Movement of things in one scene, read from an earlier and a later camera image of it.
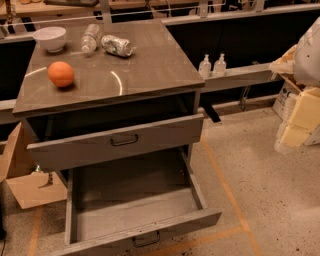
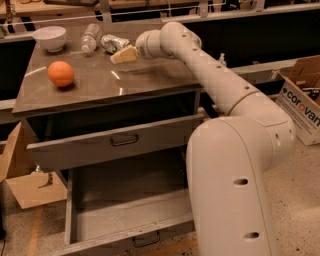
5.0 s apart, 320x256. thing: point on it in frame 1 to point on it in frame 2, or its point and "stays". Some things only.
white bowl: (52, 38) stays
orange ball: (61, 73) stays
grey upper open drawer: (152, 136) stays
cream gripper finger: (305, 113) to (147, 45)
